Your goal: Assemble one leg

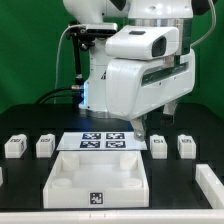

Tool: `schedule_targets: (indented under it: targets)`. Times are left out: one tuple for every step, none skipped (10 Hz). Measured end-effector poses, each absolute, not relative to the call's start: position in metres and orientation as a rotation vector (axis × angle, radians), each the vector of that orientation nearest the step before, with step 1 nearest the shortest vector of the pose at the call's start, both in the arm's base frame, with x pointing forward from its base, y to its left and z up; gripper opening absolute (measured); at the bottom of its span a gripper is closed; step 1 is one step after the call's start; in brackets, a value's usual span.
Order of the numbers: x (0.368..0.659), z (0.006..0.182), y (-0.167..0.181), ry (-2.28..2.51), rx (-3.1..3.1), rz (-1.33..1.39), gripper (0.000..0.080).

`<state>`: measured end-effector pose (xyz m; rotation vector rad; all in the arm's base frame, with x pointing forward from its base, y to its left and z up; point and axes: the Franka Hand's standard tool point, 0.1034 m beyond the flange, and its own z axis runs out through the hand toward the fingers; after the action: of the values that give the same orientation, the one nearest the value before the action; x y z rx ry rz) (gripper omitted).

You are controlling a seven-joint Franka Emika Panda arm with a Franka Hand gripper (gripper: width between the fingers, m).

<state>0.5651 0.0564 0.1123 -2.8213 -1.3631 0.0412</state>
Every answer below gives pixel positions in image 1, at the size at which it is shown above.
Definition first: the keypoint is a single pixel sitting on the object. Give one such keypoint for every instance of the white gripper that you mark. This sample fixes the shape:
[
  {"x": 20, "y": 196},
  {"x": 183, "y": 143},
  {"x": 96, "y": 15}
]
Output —
[{"x": 134, "y": 88}]

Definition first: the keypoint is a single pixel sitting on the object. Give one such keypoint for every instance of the white square table top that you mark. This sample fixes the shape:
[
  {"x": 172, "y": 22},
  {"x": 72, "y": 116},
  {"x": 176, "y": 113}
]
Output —
[{"x": 97, "y": 179}]

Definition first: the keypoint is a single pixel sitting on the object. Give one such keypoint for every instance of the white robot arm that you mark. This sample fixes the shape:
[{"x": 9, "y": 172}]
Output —
[{"x": 148, "y": 13}]

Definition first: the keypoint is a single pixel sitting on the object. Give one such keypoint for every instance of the white marker sheet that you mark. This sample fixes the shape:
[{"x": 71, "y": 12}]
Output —
[{"x": 112, "y": 141}]

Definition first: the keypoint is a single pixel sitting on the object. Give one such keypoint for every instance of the white block left edge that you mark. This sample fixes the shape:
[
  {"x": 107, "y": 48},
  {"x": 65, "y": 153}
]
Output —
[{"x": 1, "y": 177}]

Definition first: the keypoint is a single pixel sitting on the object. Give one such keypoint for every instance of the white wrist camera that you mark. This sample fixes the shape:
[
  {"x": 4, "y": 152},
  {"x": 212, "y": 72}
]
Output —
[{"x": 143, "y": 43}]

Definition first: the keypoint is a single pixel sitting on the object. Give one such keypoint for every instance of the white obstacle wall right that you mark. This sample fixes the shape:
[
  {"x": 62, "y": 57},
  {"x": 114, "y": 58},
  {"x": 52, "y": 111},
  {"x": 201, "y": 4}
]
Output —
[{"x": 210, "y": 185}]

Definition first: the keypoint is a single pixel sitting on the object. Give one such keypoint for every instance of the grey camera on stand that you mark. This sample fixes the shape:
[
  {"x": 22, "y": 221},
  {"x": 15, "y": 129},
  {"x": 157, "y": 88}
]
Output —
[{"x": 99, "y": 29}]

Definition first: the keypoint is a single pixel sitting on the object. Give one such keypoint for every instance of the white front rail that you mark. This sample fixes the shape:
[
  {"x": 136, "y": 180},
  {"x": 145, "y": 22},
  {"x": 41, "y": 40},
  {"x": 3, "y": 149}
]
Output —
[{"x": 116, "y": 217}]

